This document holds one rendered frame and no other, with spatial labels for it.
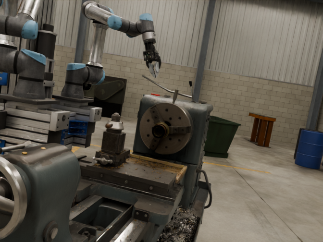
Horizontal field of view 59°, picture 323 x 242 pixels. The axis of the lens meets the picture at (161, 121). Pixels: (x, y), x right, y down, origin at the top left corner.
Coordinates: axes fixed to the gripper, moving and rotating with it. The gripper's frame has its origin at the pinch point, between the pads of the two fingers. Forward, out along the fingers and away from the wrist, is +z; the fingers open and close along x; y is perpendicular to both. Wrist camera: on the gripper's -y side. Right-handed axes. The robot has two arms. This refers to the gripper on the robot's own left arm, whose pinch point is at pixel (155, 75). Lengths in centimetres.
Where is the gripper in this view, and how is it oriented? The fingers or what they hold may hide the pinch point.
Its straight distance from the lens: 171.7
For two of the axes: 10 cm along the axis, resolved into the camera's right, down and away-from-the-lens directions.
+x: 9.6, -1.4, -2.5
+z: 1.5, 9.9, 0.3
